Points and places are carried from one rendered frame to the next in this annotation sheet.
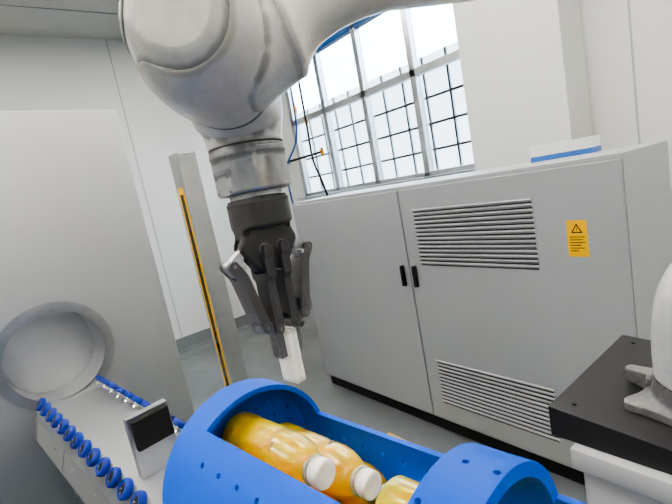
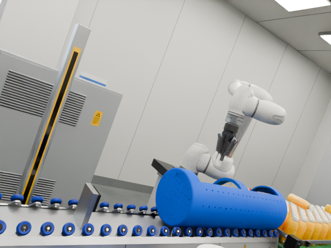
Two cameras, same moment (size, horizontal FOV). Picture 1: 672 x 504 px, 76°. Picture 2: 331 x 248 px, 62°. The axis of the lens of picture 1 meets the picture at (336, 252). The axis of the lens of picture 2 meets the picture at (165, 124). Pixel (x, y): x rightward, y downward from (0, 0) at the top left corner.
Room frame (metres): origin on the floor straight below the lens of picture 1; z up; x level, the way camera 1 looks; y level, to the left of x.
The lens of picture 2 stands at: (0.67, 1.57, 1.50)
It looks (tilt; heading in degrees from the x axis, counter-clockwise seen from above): 4 degrees down; 278
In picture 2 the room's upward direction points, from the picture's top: 21 degrees clockwise
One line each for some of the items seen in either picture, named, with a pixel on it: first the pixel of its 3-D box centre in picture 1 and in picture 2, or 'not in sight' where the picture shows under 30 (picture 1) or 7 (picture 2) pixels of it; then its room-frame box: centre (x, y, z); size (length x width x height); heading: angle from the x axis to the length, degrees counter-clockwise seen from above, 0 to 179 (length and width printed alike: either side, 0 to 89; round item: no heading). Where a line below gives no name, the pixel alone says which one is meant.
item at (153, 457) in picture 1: (154, 438); (87, 205); (0.99, 0.52, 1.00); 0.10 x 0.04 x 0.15; 134
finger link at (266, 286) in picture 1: (267, 289); (226, 145); (0.52, 0.09, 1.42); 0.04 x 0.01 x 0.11; 44
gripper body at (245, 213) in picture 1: (264, 233); (229, 132); (0.53, 0.08, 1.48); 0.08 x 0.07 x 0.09; 134
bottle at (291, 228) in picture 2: not in sight; (290, 231); (-0.14, -0.40, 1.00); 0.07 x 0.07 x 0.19
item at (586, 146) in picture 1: (564, 149); (93, 78); (1.86, -1.04, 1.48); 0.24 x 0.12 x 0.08; 45
